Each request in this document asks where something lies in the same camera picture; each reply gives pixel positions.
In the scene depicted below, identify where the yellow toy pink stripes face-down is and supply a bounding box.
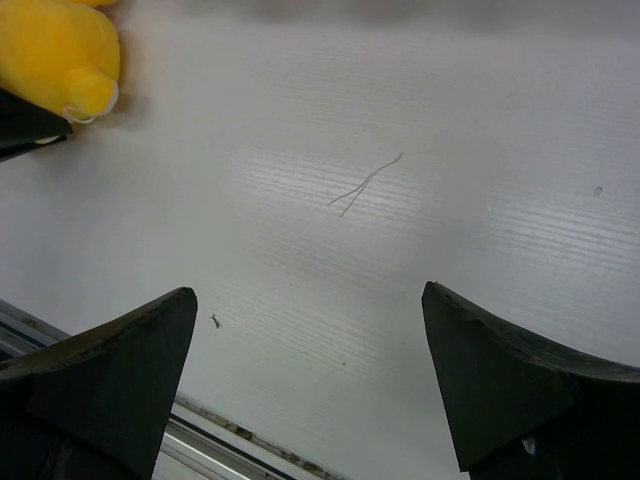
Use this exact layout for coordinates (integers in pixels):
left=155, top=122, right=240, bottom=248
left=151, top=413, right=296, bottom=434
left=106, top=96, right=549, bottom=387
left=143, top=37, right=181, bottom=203
left=1, top=0, right=121, bottom=123

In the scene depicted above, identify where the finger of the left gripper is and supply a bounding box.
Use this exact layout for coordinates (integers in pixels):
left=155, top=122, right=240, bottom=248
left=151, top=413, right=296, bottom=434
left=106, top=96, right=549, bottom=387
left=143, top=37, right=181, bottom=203
left=0, top=89, right=73, bottom=162

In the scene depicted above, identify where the white loose thread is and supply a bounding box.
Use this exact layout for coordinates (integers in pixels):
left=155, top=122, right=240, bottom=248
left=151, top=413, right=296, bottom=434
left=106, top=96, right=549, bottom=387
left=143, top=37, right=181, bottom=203
left=327, top=152, right=404, bottom=218

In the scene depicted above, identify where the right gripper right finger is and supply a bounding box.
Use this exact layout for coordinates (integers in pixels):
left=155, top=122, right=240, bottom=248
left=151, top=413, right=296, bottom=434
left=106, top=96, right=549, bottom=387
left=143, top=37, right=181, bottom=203
left=422, top=282, right=639, bottom=479

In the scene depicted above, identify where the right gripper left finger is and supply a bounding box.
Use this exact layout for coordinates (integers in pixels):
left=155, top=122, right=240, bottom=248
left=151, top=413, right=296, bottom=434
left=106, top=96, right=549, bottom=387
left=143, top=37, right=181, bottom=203
left=1, top=287, right=198, bottom=479

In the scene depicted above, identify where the aluminium rail frame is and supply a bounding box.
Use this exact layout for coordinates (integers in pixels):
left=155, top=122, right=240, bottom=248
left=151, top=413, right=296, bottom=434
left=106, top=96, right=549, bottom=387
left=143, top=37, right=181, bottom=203
left=1, top=288, right=332, bottom=479

